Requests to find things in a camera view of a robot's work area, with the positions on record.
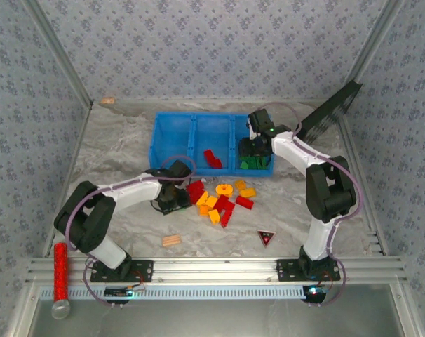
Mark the red lego brick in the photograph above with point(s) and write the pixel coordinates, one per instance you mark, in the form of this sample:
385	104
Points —
226	220
216	163
220	202
192	196
230	208
244	202
208	153
197	186

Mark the small yellow lego brick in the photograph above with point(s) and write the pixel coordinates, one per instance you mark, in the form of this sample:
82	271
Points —
204	210
240	184

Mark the green lego brick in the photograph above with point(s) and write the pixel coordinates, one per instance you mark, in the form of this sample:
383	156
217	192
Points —
245	165
258	162

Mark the blue three-compartment plastic bin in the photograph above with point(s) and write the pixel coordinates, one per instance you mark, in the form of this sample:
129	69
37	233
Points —
174	140

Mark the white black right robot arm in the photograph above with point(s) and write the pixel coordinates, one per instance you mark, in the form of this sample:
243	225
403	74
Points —
296	151

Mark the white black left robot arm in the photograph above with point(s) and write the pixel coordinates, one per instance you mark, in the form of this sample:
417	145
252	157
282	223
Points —
128	191

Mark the small wooden block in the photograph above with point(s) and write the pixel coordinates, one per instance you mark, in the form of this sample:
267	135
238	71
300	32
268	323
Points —
171	241

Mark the black checkered chessboard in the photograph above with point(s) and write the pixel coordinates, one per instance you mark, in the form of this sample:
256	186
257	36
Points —
324	116

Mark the black red triangle badge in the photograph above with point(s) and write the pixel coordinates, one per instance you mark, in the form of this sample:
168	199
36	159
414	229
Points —
266	238

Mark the left controller board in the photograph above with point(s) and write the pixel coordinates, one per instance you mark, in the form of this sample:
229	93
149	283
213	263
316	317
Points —
118	292

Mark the controller board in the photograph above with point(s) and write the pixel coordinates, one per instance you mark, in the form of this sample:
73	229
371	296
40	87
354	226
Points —
314	293
118	292

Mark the grey metal front panel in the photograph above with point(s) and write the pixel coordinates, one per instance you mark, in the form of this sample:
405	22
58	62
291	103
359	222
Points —
212	319

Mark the red glitter tube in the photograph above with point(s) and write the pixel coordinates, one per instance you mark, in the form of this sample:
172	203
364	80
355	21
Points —
60	274

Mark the right controller board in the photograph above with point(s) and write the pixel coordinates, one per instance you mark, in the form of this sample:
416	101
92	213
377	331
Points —
314	293

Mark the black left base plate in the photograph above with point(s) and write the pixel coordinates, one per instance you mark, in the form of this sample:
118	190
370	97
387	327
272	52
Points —
146	270

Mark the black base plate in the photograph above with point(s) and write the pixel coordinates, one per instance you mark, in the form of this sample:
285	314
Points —
286	270
146	270

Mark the aluminium front rail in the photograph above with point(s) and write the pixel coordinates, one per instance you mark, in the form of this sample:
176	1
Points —
212	268

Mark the aluminium side rail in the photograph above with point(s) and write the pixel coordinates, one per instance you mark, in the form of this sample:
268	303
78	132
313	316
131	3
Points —
374	224
77	147

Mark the wooden piece at wall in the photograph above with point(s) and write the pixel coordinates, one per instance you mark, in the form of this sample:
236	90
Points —
107	101

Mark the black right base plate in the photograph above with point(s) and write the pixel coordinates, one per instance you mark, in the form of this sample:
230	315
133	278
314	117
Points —
286	270

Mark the aluminium frame post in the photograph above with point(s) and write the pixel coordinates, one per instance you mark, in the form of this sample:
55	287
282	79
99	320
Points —
60	52
378	35

